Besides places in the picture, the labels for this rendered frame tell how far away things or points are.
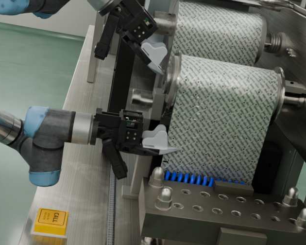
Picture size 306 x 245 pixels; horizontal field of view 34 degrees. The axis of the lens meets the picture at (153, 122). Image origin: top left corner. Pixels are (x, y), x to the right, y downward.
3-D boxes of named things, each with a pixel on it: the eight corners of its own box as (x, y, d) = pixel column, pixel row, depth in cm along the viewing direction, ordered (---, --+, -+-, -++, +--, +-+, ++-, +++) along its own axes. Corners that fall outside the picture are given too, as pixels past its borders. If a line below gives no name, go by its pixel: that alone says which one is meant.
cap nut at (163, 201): (154, 201, 110) (158, 183, 108) (170, 202, 110) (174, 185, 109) (155, 209, 107) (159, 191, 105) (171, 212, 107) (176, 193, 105)
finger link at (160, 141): (183, 136, 117) (144, 130, 116) (178, 158, 119) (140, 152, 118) (182, 131, 120) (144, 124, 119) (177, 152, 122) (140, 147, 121)
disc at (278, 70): (270, 136, 121) (256, 110, 134) (272, 136, 121) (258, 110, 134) (289, 79, 115) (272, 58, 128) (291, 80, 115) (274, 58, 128)
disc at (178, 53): (168, 120, 118) (164, 95, 131) (170, 120, 118) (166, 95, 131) (181, 61, 112) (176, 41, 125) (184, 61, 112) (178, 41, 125)
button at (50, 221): (38, 215, 119) (39, 206, 118) (67, 219, 120) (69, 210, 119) (33, 232, 113) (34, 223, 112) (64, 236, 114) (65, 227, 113)
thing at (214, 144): (159, 172, 124) (174, 103, 117) (249, 185, 127) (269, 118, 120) (159, 173, 124) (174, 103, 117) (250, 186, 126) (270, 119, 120)
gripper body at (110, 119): (146, 124, 115) (93, 116, 113) (140, 157, 118) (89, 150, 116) (145, 112, 122) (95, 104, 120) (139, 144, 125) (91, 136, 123)
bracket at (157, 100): (120, 188, 139) (139, 84, 128) (143, 191, 139) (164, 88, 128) (119, 198, 134) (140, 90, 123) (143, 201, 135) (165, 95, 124)
